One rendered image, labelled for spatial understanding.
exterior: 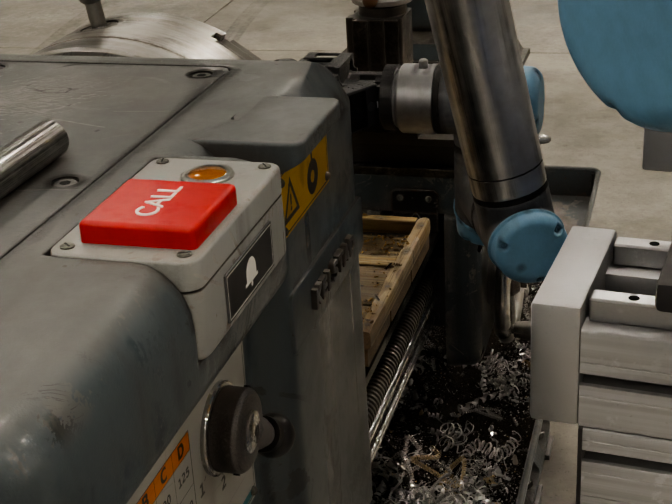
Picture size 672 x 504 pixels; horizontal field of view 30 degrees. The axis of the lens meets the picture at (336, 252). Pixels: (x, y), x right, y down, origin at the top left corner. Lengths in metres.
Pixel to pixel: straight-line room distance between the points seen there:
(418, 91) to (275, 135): 0.60
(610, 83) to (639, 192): 3.37
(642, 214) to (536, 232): 2.69
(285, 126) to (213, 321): 0.19
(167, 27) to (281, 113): 0.34
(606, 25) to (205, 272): 0.25
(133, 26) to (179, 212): 0.51
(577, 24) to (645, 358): 0.25
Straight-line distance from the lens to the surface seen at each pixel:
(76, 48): 1.05
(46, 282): 0.58
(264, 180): 0.67
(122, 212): 0.61
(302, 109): 0.78
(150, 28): 1.10
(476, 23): 1.15
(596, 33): 0.68
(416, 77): 1.33
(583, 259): 0.90
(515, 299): 1.81
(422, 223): 1.50
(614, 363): 0.84
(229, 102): 0.81
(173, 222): 0.59
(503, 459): 1.71
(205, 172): 0.68
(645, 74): 0.67
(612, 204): 3.96
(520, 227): 1.20
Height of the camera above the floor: 1.49
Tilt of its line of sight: 24 degrees down
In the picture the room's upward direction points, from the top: 3 degrees counter-clockwise
